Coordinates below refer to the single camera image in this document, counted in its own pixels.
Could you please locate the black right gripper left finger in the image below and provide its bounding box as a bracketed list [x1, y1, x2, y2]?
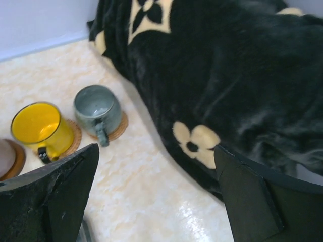
[1, 143, 99, 241]

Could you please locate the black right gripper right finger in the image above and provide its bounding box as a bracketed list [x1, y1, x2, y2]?
[214, 145, 322, 242]

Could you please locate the reddish brown wooden coaster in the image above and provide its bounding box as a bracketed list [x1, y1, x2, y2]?
[1, 139, 26, 181]

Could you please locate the purple mug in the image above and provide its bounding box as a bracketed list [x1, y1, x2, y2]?
[0, 139, 16, 177]

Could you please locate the light woven round coaster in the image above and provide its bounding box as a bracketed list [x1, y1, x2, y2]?
[32, 119, 82, 159]

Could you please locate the yellow mug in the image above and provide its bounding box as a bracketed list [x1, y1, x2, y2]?
[11, 102, 74, 164]

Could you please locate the grey mug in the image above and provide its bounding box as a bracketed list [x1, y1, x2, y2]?
[73, 85, 123, 147]

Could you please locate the stainless steel tray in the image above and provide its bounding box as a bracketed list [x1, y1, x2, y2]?
[76, 220, 93, 242]

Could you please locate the black floral blanket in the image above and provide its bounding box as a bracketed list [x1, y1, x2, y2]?
[87, 1, 322, 199]

